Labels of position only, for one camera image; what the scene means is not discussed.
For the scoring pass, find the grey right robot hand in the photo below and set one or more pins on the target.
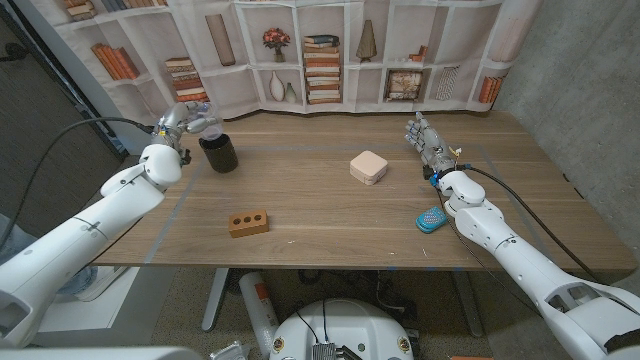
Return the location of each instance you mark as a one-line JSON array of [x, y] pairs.
[[432, 145]]

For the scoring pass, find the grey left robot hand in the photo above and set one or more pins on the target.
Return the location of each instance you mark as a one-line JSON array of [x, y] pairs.
[[172, 125]]

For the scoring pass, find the clear plastic measuring cup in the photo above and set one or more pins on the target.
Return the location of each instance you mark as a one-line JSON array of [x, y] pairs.
[[212, 131]]

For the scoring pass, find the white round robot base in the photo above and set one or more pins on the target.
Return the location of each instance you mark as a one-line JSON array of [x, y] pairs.
[[345, 330]]

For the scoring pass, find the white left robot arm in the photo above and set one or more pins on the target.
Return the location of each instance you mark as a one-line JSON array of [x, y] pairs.
[[85, 235]]

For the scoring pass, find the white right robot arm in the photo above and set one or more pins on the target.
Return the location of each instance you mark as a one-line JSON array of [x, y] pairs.
[[525, 270]]

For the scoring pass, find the black cup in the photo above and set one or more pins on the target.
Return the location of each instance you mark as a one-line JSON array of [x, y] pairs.
[[220, 157]]

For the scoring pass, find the pink jewelry box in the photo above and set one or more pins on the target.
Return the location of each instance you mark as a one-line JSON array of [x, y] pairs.
[[368, 167]]

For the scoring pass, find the brown block with three holes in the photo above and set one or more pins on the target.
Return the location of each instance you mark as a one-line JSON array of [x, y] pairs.
[[248, 223]]

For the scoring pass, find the grey table leg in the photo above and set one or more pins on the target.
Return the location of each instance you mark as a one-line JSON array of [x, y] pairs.
[[215, 300], [469, 305]]

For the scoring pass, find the white roll with orange label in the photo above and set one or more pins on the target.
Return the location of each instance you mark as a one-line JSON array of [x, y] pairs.
[[260, 310]]

